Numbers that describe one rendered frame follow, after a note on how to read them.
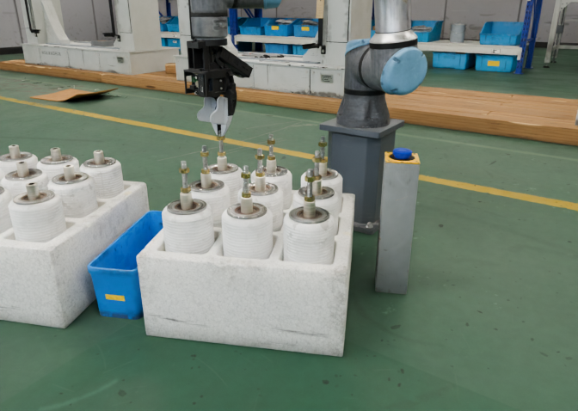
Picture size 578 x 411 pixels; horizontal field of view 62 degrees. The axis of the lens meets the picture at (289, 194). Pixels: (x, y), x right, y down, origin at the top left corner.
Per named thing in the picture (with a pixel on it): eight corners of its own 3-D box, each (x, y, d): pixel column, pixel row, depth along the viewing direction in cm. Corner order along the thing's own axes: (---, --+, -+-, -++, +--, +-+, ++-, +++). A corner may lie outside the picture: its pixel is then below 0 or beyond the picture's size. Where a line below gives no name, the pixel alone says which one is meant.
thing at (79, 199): (76, 240, 120) (64, 170, 113) (112, 243, 118) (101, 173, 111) (52, 258, 111) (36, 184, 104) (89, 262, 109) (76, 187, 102)
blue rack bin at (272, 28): (284, 33, 665) (284, 17, 658) (308, 34, 646) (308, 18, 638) (262, 35, 626) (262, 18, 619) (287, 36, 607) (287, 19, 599)
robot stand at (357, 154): (344, 201, 162) (348, 113, 151) (396, 213, 153) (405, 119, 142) (316, 220, 148) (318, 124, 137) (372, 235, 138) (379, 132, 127)
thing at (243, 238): (260, 276, 104) (258, 198, 97) (281, 298, 96) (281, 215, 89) (218, 288, 99) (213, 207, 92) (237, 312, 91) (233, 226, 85)
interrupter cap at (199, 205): (195, 218, 88) (195, 215, 88) (159, 213, 90) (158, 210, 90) (213, 203, 95) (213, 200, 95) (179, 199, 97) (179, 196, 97)
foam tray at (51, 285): (29, 230, 140) (16, 172, 134) (153, 243, 133) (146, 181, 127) (-96, 307, 105) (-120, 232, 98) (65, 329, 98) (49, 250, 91)
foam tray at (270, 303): (207, 246, 132) (203, 184, 125) (351, 257, 126) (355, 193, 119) (145, 335, 96) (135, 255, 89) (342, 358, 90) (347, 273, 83)
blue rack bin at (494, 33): (488, 41, 528) (490, 21, 521) (525, 43, 509) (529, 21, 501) (476, 44, 490) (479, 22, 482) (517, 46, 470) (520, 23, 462)
